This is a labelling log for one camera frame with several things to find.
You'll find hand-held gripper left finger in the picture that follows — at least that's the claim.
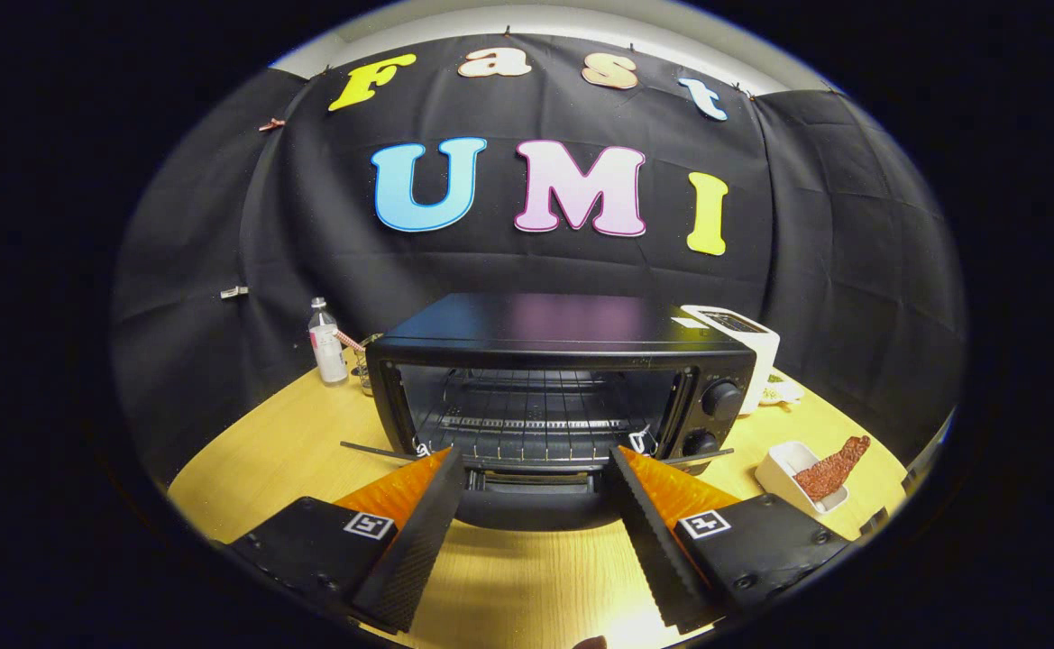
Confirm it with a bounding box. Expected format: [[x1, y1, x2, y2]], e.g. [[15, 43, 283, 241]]
[[229, 446, 467, 634]]

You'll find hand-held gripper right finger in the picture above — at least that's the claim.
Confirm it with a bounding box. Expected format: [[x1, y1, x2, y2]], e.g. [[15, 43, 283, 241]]
[[606, 444, 852, 635]]

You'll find reddish-brown meat strip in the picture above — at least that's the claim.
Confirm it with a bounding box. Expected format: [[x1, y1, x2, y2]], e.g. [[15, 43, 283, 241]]
[[794, 435, 872, 503]]

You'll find black toaster oven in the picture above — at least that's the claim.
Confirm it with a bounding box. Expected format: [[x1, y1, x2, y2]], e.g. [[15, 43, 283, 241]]
[[340, 291, 757, 533]]

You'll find white toaster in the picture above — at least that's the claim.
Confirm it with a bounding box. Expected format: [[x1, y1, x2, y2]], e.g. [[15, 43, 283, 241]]
[[680, 305, 780, 416]]

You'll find white rectangular dish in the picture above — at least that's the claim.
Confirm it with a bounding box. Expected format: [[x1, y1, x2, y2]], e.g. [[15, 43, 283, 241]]
[[755, 441, 850, 516]]

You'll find white divided bean dish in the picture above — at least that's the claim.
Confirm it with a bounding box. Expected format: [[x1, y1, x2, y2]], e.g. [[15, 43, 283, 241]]
[[758, 374, 805, 408]]

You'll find clear plastic bottle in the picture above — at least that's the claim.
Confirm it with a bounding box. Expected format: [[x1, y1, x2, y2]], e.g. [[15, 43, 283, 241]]
[[308, 297, 349, 385]]

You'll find black backdrop cloth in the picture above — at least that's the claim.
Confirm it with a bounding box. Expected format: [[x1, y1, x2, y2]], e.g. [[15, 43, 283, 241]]
[[112, 34, 967, 488]]

